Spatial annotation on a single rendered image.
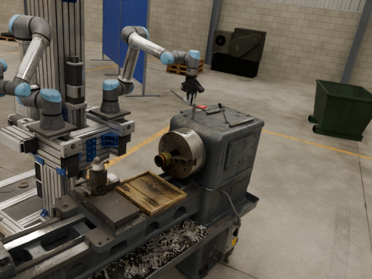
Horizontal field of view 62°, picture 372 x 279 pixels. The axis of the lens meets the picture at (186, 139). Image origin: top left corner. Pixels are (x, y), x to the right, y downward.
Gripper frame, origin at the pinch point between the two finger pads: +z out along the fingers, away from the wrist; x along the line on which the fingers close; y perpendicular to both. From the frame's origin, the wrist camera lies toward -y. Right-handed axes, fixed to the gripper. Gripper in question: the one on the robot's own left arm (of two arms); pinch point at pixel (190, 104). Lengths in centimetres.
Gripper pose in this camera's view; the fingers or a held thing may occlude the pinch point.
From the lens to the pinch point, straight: 211.5
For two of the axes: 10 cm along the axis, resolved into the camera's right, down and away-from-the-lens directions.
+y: -7.3, -3.5, 5.9
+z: -1.1, 9.1, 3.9
